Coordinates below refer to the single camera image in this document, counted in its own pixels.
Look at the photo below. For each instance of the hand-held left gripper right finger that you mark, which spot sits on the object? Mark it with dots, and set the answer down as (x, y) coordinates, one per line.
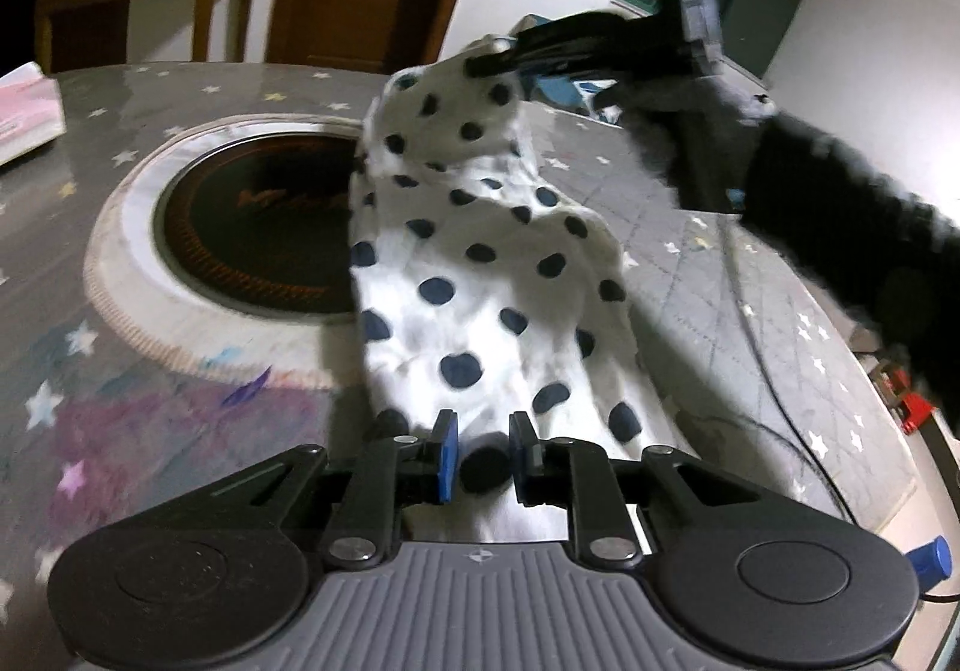
(517, 455)

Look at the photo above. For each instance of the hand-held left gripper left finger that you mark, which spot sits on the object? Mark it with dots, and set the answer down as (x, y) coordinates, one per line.
(446, 455)

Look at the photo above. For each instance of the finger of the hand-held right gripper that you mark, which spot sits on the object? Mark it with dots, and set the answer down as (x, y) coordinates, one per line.
(517, 62)
(559, 31)

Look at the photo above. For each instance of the white polka dot garment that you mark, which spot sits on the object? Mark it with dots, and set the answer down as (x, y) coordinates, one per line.
(480, 266)

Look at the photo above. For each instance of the person's right forearm black sleeve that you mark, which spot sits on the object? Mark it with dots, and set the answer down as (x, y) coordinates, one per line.
(847, 229)

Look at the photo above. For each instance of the round black induction hob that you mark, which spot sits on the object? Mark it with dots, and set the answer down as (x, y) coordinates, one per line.
(255, 229)

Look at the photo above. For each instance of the grey star-print tablecloth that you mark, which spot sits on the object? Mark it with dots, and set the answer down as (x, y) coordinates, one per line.
(112, 371)

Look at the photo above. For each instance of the white round hob surround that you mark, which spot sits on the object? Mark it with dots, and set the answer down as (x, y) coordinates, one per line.
(124, 281)

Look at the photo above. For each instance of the red plastic object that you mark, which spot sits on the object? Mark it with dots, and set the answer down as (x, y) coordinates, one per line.
(913, 409)

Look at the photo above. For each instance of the blue cylindrical cap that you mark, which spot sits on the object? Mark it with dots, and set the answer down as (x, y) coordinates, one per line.
(930, 560)

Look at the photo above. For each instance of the pink and white box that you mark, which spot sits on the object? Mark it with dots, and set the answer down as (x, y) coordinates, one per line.
(26, 112)

